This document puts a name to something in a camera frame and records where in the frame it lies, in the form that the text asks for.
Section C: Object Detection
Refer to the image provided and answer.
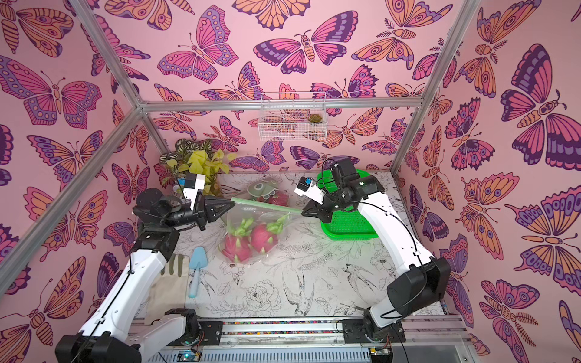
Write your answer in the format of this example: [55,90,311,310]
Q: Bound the white wire wall basket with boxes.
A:
[256,91,328,142]

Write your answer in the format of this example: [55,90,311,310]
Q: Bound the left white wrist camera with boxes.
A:
[179,172,206,202]

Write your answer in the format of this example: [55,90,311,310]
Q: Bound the potted plant yellow green leaves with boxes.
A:
[154,139,237,197]

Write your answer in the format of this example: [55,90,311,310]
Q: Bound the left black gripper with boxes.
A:
[164,197,235,235]

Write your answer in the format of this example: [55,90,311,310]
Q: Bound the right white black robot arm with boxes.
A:
[294,159,451,341]

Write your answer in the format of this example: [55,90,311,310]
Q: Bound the green plastic basket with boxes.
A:
[317,169,378,241]

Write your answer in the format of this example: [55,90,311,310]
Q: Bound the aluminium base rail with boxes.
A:
[127,316,479,362]

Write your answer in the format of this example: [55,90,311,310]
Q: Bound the aluminium frame struts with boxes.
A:
[1,1,481,293]

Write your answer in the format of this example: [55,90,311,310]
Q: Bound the beige gardening glove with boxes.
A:
[145,254,190,321]

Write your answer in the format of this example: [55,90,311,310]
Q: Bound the clear zip-top bag green seal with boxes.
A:
[218,198,301,264]

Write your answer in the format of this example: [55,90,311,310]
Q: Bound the pink dragon fruit in bag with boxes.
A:
[221,234,253,263]

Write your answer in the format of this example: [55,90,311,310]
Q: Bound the light blue garden trowel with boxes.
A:
[189,246,208,299]

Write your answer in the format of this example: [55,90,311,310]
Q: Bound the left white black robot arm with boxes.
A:
[54,188,235,362]

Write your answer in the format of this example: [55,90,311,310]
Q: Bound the small succulent in wire basket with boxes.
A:
[308,113,324,123]

